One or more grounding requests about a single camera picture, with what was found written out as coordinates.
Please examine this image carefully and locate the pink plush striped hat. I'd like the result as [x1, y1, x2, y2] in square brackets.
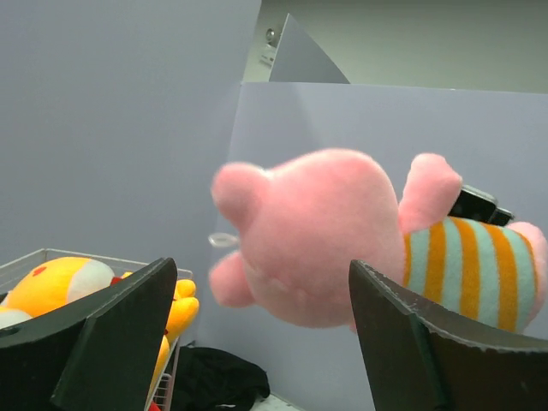
[210, 148, 547, 332]

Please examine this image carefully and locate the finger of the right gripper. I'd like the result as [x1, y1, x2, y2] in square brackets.
[448, 185, 514, 226]

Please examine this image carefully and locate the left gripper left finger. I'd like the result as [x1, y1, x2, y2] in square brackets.
[0, 256, 179, 411]

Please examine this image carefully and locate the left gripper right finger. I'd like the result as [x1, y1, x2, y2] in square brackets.
[348, 259, 547, 411]

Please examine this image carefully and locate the black jacket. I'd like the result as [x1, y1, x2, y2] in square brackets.
[170, 347, 271, 411]

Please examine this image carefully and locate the overhead camera on wall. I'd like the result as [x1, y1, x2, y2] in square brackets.
[259, 27, 282, 68]

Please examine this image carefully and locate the yellow plush red dotted dress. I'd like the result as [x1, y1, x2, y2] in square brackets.
[1, 256, 121, 329]

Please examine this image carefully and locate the white wire wooden shelf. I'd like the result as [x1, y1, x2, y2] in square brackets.
[0, 247, 196, 411]

